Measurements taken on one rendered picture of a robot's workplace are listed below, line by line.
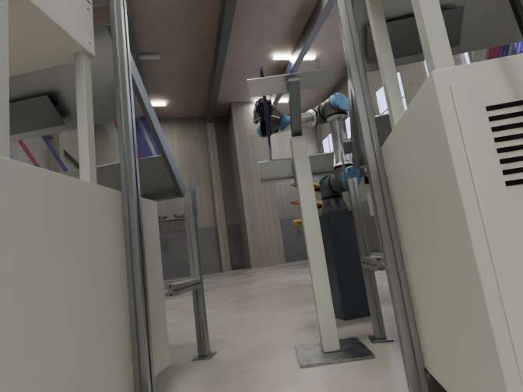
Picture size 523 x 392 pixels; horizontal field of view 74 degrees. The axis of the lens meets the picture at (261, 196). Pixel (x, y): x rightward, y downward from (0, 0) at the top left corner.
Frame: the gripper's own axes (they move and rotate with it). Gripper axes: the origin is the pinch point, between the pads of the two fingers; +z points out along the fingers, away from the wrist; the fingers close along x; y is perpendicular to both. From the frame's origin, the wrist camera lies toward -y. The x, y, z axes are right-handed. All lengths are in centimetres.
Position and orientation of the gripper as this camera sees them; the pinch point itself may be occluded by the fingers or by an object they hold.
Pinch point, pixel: (267, 121)
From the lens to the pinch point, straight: 147.1
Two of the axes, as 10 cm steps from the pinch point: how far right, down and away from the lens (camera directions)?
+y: -1.3, -9.1, -3.9
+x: 9.9, -1.4, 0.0
